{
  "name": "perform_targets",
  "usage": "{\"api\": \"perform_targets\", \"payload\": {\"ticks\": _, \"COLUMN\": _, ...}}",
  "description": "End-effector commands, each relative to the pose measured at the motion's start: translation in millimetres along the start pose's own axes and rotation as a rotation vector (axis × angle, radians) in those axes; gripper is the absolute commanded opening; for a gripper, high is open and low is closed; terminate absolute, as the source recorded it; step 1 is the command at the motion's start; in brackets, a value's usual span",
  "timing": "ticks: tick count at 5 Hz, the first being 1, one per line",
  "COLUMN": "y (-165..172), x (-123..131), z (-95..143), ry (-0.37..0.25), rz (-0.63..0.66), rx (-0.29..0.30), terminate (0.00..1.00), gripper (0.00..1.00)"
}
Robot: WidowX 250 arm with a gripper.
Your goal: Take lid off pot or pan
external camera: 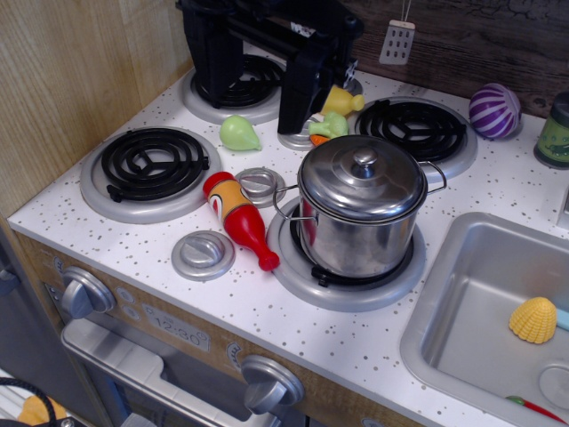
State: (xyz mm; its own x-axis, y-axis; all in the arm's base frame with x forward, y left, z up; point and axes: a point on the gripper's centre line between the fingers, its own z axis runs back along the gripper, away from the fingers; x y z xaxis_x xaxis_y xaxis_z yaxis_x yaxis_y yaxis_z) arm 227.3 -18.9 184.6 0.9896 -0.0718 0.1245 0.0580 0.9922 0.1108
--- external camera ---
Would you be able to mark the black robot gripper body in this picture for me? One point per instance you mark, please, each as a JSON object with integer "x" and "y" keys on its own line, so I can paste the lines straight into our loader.
{"x": 320, "y": 30}

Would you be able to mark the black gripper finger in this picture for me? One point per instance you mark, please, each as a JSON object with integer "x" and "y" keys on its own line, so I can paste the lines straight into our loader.
{"x": 216, "y": 53}
{"x": 304, "y": 91}

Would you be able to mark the stainless steel pot lid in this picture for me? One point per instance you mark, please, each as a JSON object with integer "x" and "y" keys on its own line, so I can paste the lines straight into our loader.
{"x": 362, "y": 178}

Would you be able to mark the green toy broccoli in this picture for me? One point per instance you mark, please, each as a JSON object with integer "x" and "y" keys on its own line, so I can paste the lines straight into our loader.
{"x": 334, "y": 125}

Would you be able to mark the back left stove burner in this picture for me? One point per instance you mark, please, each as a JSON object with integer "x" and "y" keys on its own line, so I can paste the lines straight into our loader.
{"x": 254, "y": 96}

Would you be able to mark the stove burner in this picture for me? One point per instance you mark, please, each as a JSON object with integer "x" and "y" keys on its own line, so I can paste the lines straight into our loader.
{"x": 434, "y": 134}
{"x": 254, "y": 96}
{"x": 148, "y": 175}
{"x": 300, "y": 276}

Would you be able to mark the orange toy carrot piece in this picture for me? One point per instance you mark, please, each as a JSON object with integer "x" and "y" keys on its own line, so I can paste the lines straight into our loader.
{"x": 318, "y": 140}

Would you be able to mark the hanging toy spatula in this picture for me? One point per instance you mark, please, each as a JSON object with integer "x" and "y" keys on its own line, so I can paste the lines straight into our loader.
{"x": 398, "y": 41}

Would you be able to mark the green toy pear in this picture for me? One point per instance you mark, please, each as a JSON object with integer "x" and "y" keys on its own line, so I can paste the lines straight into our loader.
{"x": 237, "y": 133}

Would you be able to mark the middle grey stovetop knob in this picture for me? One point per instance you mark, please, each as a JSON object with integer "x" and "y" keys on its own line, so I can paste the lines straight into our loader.
{"x": 259, "y": 185}

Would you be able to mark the red toy ketchup bottle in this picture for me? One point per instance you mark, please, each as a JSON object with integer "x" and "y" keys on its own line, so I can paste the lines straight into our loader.
{"x": 239, "y": 217}

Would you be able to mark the front left stove burner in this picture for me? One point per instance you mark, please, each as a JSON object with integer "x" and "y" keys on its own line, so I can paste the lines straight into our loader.
{"x": 148, "y": 175}

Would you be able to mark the back right stove burner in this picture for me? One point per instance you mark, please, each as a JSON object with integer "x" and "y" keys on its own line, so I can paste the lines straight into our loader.
{"x": 434, "y": 134}

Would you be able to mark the purple striped toy onion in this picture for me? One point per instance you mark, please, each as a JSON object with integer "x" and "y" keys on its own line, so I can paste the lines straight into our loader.
{"x": 495, "y": 111}

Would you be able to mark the front grey stovetop knob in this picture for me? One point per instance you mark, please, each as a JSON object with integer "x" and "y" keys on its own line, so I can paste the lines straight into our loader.
{"x": 203, "y": 255}

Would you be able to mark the front right stove burner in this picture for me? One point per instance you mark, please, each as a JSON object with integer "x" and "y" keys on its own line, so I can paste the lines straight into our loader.
{"x": 300, "y": 276}

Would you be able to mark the green toy can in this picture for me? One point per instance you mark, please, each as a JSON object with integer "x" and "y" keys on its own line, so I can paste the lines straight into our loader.
{"x": 552, "y": 146}

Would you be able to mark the oven clock display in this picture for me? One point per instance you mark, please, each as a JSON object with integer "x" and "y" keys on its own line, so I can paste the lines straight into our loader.
{"x": 178, "y": 328}

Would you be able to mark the left oven knob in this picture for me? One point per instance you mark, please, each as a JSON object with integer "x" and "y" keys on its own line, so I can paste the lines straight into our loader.
{"x": 85, "y": 294}

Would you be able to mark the oven knob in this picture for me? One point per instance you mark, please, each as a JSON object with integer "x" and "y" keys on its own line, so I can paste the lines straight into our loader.
{"x": 85, "y": 294}
{"x": 269, "y": 385}

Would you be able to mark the silver sink basin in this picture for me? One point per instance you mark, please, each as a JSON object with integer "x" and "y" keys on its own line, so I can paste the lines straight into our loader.
{"x": 458, "y": 339}

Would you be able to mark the right oven knob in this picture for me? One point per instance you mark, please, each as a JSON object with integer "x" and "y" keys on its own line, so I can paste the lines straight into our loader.
{"x": 269, "y": 385}

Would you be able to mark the yellow toy corn piece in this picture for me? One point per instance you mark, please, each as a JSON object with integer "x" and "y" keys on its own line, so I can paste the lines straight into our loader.
{"x": 534, "y": 321}

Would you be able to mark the light blue toy piece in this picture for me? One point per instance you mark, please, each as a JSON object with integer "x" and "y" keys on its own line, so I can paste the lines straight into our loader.
{"x": 562, "y": 319}

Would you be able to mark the red toy chili pepper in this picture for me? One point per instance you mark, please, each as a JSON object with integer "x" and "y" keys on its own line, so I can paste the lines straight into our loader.
{"x": 530, "y": 405}

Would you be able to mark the silver oven door handle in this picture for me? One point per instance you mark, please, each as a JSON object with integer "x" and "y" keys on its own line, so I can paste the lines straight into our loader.
{"x": 139, "y": 370}

